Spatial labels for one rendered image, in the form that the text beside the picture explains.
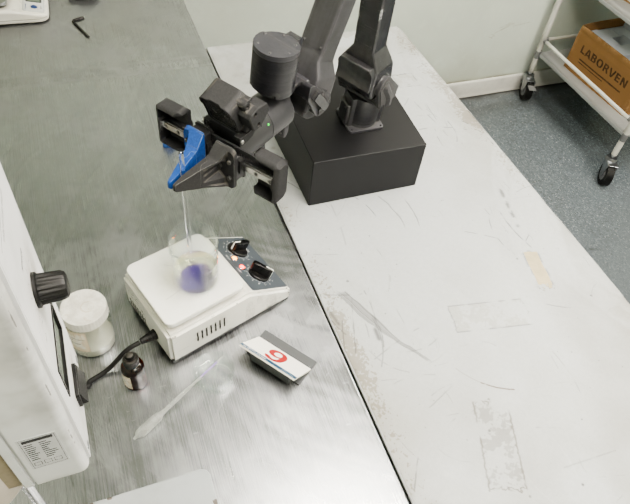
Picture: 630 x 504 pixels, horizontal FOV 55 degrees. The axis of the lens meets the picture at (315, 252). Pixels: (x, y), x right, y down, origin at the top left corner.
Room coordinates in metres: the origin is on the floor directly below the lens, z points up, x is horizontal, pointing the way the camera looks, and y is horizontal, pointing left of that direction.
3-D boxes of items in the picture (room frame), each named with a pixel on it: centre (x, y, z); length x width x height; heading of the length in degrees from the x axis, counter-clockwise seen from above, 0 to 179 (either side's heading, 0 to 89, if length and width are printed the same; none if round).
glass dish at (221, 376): (0.40, 0.11, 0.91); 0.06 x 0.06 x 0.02
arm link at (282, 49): (0.67, 0.06, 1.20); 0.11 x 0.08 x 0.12; 148
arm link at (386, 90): (0.87, -0.05, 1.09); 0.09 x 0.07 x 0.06; 58
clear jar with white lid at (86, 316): (0.43, 0.29, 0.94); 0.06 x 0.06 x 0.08
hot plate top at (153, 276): (0.50, 0.17, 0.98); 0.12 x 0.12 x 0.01; 44
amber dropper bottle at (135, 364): (0.38, 0.21, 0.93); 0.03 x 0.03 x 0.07
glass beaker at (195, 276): (0.50, 0.16, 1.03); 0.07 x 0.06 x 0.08; 149
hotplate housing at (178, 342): (0.52, 0.15, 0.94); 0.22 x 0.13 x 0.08; 134
